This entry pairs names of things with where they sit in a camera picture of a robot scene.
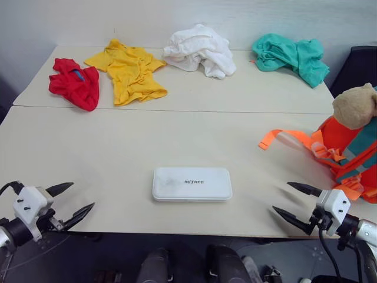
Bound white crumpled shirt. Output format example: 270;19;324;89
161;23;237;80

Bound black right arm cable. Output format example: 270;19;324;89
319;228;344;279

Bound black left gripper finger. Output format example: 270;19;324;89
61;202;95;232
46;182;74;198

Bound dark rounded right shape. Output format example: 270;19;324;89
206;243;252;283

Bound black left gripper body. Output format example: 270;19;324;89
37;191;68;233

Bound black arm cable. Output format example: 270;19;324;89
0;181;25;196
319;228;344;279

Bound teal crumpled shirt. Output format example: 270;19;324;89
251;33;330;89

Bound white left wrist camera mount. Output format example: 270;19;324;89
12;185;54;242

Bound black chair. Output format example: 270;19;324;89
329;45;377;98

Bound dark rounded left shape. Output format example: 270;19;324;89
137;247;171;283

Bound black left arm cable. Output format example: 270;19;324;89
0;181;25;196

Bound orange teal backpack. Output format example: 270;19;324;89
258;110;377;205

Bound tan plush toy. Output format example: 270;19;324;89
332;83;377;130

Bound yellow crumpled shirt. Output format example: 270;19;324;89
84;38;168;106

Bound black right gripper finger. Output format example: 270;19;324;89
272;205;313;236
287;182;323;198

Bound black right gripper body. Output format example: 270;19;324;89
306;203;333;236

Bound dark rounded shape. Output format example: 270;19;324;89
206;243;252;283
137;247;171;283

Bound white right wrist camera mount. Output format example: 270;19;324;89
316;189;352;236

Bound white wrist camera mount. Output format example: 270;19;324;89
316;189;352;236
12;185;54;242

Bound white rectangular case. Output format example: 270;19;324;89
151;167;233;203

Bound red crumpled shirt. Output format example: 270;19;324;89
48;57;100;112

